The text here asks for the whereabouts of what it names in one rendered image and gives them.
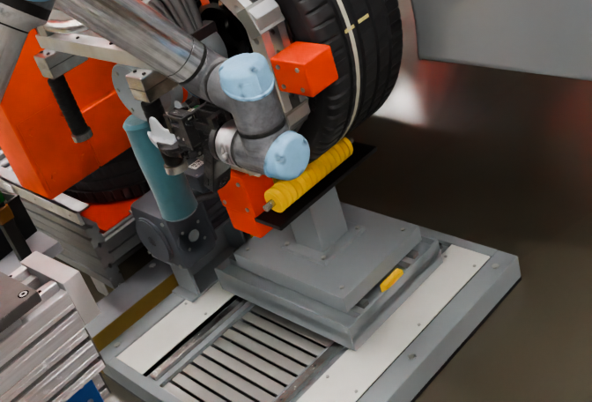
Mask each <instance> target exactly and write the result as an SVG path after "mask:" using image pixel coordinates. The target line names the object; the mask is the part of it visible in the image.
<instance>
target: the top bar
mask: <svg viewBox="0 0 592 402"><path fill-rule="evenodd" d="M35 37H36V39H37V42H38V43H39V45H40V47H41V48H45V49H50V50H54V51H59V52H63V53H68V54H72V55H77V56H85V57H90V58H94V59H99V60H103V61H108V62H112V63H120V64H125V65H129V66H134V67H138V68H143V69H147V70H152V71H156V70H154V69H153V68H152V67H150V66H149V65H147V64H146V63H143V62H142V61H140V60H139V59H137V58H135V57H134V56H133V55H131V54H129V53H128V52H126V51H125V50H123V49H121V48H119V47H118V46H116V45H115V44H114V43H112V42H111V41H108V40H107V39H103V38H98V37H92V36H87V35H82V34H76V33H69V34H62V33H54V34H52V35H51V36H49V37H44V36H41V35H40V33H37V34H36V35H35Z"/></svg>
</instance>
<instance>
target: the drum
mask: <svg viewBox="0 0 592 402"><path fill-rule="evenodd" d="M201 42H202V43H203V44H205V45H206V46H208V47H209V48H211V49H212V50H214V51H215V52H217V53H218V54H220V55H221V56H223V57H225V58H227V59H228V55H227V51H226V46H225V44H224V42H223V41H222V39H221V37H220V36H219V34H218V33H217V32H215V33H213V34H211V35H209V36H208V37H206V38H205V39H203V40H201ZM137 68H138V67H134V66H129V65H125V64H120V63H118V64H116V65H115V66H114V67H113V69H112V81H113V85H114V88H115V91H116V93H117V94H118V96H119V98H120V100H121V101H122V103H123V104H124V106H125V107H126V108H127V109H128V110H129V111H130V112H131V113H132V114H133V115H134V116H136V117H137V118H139V119H141V120H144V121H147V120H146V117H145V115H144V111H143V110H142V108H141V102H142V101H140V100H135V98H134V96H133V94H132V92H131V90H130V89H129V87H130V86H129V84H128V81H127V79H126V75H128V74H129V73H131V72H132V71H133V70H136V69H137ZM191 97H192V94H190V93H189V92H188V91H187V90H186V89H185V88H183V87H182V86H180V85H178V86H177V87H175V88H174V89H172V90H171V91H169V92H168V93H166V94H164V95H162V96H161V97H159V98H160V100H161V103H162V104H161V105H163V108H164V109H165V112H169V111H171V110H172V109H174V102H175V101H179V102H180V103H183V102H184V101H186V100H188V99H189V98H191Z"/></svg>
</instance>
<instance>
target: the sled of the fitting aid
mask: <svg viewBox="0 0 592 402"><path fill-rule="evenodd" d="M250 236H251V238H252V237H254V236H253V235H250ZM251 238H250V239H251ZM421 238H422V240H421V241H420V242H419V243H418V244H417V245H416V246H415V247H414V248H413V249H412V250H411V251H410V252H409V253H408V254H407V255H406V256H405V257H404V258H403V259H402V260H401V261H400V262H399V263H398V264H397V265H396V266H395V267H394V268H393V269H392V270H391V271H390V272H389V273H387V274H386V275H385V276H384V277H383V278H382V279H381V280H380V281H379V282H378V283H377V284H376V285H375V286H374V287H373V288H372V289H371V290H370V291H369V292H368V293H367V294H366V295H365V296H364V297H363V298H362V299H361V300H360V301H359V302H358V303H357V304H356V305H355V306H354V307H352V308H351V309H350V310H349V311H348V312H345V311H343V310H341V309H338V308H335V307H333V306H331V305H329V304H327V303H325V302H322V301H319V300H316V299H315V298H313V297H310V296H308V295H306V294H303V293H301V292H298V291H296V290H294V289H291V288H290V287H287V286H284V285H282V284H280V283H277V282H276V281H274V280H271V279H268V278H265V277H264V276H262V275H259V274H257V273H255V272H252V271H250V270H247V269H245V268H243V267H240V266H238V264H237V262H236V259H235V256H234V254H233V253H234V252H235V251H236V250H237V249H239V248H240V247H241V246H242V245H244V244H245V243H246V242H245V243H243V244H242V245H241V246H240V247H238V248H236V249H235V250H234V251H233V253H232V254H231V255H230V256H228V257H227V258H226V259H224V260H223V261H222V262H221V263H220V264H218V265H217V266H216V267H215V268H214V270H215V273H216V274H217V276H218V280H219V283H220V285H221V287H222V289H224V290H226V291H228V292H230V293H232V294H235V295H237V296H239V297H241V298H243V299H245V300H247V301H249V302H252V303H254V304H256V305H258V306H260V307H262V308H264V309H267V310H268V311H270V312H273V313H275V314H277V315H279V316H281V317H283V318H285V319H288V320H290V321H292V322H294V323H296V324H298V325H300V326H303V327H305V328H307V329H309V330H310V331H313V332H315V333H318V334H320V335H322V336H323V337H325V338H327V339H330V340H333V341H335V342H337V343H338V344H340V345H342V346H345V347H348V348H350V349H351V350H353V351H355V352H356V351H357V350H358V349H359V348H360V347H361V346H362V345H363V344H364V343H365V342H366V341H367V340H368V339H369V338H370V337H371V336H372V335H373V334H374V333H375V332H376V331H377V330H378V329H379V328H380V327H381V326H382V324H383V323H384V322H385V321H386V320H387V319H388V318H389V317H390V316H391V315H392V314H393V313H394V312H395V311H396V310H397V309H398V308H399V307H400V306H401V305H402V304H403V303H404V302H405V301H406V300H407V299H408V298H409V297H410V296H411V295H412V294H413V293H414V292H415V291H416V290H417V289H418V288H419V287H420V286H421V285H422V284H423V283H424V282H425V280H426V279H427V278H428V277H429V276H430V275H431V274H432V273H433V272H434V271H435V270H436V269H437V268H438V267H439V266H440V265H441V264H442V263H443V260H442V255H441V252H440V245H439V241H438V240H437V239H434V238H432V237H429V236H426V235H421ZM250 239H248V241H249V240H250Z"/></svg>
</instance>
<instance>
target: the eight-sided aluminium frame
mask: <svg viewBox="0 0 592 402"><path fill-rule="evenodd" d="M220 1H221V2H222V3H223V4H224V5H225V6H226V7H227V8H228V9H229V10H230V11H231V12H232V14H233V15H234V16H235V17H236V18H237V19H238V20H239V21H240V22H241V23H242V25H243V26H244V27H245V29H246V31H247V33H248V38H249V41H250V44H251V47H252V49H253V52H254V53H258V54H261V55H263V56H264V57H265V58H266V60H267V62H268V65H269V67H270V70H271V72H272V73H273V76H274V79H275V86H276V88H277V93H278V97H279V99H280V102H281V105H282V109H283V111H284V114H285V118H286V121H287V123H288V127H289V130H293V131H296V132H298V131H299V129H300V127H301V125H302V124H303V123H304V122H305V121H306V120H307V116H308V115H309V113H310V108H309V105H308V97H307V96H304V95H299V94H294V93H286V92H281V91H280V90H279V87H278V82H277V80H276V76H275V73H274V70H273V68H272V65H271V62H270V59H271V58H272V57H273V56H274V55H276V54H277V53H279V52H280V51H282V50H283V49H285V48H287V47H288V46H290V45H291V43H290V40H289V37H288V33H287V31H286V27H285V22H284V20H285V17H284V15H283V14H282V12H281V10H280V7H279V5H278V3H277V2H276V1H275V0H220ZM231 169H234V170H237V171H240V172H242V173H246V174H249V176H252V175H253V176H257V177H260V176H262V175H261V174H258V173H255V172H252V171H249V170H246V169H243V168H240V167H235V166H232V165H231Z"/></svg>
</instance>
